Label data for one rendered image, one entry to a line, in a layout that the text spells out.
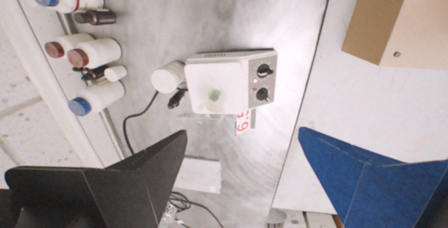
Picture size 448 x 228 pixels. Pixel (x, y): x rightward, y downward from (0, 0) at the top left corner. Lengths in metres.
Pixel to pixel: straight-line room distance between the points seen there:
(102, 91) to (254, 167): 0.53
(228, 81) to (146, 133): 0.40
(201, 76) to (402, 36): 0.33
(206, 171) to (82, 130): 0.43
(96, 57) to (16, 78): 0.20
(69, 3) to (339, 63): 0.59
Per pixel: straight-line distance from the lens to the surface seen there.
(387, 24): 0.35
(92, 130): 0.66
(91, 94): 0.50
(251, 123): 0.48
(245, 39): 0.39
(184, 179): 0.73
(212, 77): 0.32
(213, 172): 0.65
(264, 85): 0.37
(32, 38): 0.56
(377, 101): 0.55
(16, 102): 0.59
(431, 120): 0.68
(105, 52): 0.48
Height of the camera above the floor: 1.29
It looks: 60 degrees down
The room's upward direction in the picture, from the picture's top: 164 degrees counter-clockwise
